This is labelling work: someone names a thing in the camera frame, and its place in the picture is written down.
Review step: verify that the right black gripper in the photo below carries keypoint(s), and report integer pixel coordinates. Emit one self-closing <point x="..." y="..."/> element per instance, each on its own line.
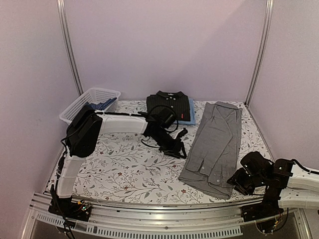
<point x="237" y="179"/>

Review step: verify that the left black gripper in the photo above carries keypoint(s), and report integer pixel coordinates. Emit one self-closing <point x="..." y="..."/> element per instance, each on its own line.
<point x="174" y="151"/>

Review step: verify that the grey long sleeve shirt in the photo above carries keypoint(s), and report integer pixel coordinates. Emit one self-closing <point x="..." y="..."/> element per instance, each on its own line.
<point x="213" y="155"/>

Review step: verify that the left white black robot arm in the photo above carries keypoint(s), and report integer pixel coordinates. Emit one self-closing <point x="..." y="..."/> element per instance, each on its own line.
<point x="83" y="133"/>

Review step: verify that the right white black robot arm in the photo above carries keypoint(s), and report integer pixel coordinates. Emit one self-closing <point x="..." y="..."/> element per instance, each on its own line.
<point x="288" y="185"/>

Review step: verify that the folded black striped shirt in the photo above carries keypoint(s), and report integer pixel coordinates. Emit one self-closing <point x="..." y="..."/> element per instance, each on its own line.
<point x="178" y="102"/>

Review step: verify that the floral patterned tablecloth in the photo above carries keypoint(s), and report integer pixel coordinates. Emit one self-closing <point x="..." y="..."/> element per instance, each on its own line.
<point x="122" y="169"/>

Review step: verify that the blue checked shirt in basket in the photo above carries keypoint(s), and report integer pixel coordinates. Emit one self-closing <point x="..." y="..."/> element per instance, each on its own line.
<point x="101" y="106"/>

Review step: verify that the white plastic laundry basket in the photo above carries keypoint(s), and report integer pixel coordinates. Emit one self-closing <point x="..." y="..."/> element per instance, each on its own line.
<point x="97" y="98"/>

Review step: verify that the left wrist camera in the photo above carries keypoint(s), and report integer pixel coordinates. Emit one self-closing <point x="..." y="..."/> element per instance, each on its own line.
<point x="182" y="132"/>

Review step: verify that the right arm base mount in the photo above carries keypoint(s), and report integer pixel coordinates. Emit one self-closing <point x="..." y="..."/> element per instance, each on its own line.
<point x="267" y="208"/>

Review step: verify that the aluminium front rail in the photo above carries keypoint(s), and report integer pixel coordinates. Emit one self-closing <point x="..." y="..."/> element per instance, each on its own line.
<point x="112" y="220"/>

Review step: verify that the right aluminium frame post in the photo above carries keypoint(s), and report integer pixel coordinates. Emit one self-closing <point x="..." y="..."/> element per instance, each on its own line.
<point x="261" y="50"/>

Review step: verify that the aluminium frame post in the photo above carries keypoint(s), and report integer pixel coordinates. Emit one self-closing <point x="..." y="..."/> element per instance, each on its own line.
<point x="68" y="45"/>
<point x="261" y="50"/>

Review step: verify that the left aluminium frame post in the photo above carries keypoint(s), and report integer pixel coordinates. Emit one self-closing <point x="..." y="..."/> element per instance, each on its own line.
<point x="68" y="45"/>

